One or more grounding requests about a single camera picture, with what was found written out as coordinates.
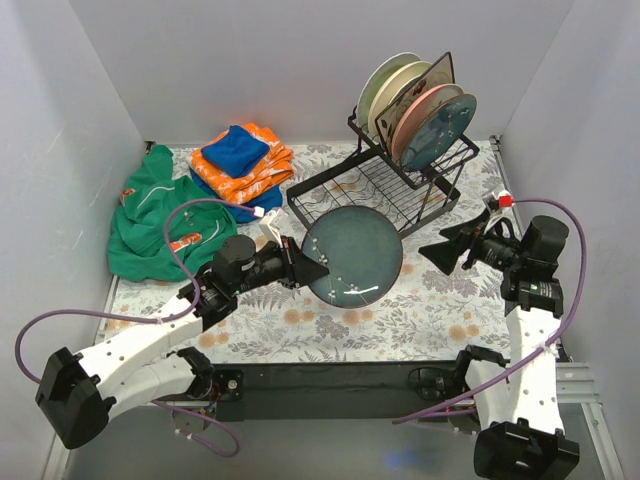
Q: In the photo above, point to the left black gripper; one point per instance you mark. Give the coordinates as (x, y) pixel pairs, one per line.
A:
(291, 261)

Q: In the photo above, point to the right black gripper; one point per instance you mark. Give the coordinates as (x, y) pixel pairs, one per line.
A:
(471, 248)

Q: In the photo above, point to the blue glazed plate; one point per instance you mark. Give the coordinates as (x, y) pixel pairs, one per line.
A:
(440, 130)
(362, 251)

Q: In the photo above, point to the pink and cream round plate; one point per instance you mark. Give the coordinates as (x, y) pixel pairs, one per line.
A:
(417, 113)

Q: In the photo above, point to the square floral plate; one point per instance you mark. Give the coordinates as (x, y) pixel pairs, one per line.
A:
(441, 72)

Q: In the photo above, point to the cream and green round plate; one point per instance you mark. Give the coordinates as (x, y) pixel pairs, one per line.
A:
(399, 80)

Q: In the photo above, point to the white scalloped plate front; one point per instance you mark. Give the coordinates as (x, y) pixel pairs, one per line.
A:
(375, 82)

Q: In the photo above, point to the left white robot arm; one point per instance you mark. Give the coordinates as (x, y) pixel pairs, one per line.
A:
(81, 393)

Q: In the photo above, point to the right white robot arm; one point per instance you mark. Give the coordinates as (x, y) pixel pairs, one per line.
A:
(522, 435)

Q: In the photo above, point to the floral patterned table mat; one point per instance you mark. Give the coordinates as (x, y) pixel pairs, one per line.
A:
(425, 316)

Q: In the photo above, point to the blue cloth bottom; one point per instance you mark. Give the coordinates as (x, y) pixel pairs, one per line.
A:
(268, 200)

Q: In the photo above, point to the orange patterned cloth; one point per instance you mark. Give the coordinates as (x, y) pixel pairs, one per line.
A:
(275, 168)

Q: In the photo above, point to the blue folded towel top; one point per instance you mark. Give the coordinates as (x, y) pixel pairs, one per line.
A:
(236, 153)

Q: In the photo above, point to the green jacket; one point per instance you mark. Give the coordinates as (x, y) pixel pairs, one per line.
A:
(136, 249)

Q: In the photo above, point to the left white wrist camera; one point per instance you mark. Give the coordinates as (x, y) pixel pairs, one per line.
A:
(269, 223)

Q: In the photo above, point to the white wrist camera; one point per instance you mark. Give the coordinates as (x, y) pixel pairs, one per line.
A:
(498, 203)
(269, 223)

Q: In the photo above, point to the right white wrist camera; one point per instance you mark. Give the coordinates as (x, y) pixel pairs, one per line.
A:
(498, 203)

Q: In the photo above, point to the black wire dish rack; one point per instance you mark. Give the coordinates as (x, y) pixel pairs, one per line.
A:
(368, 177)

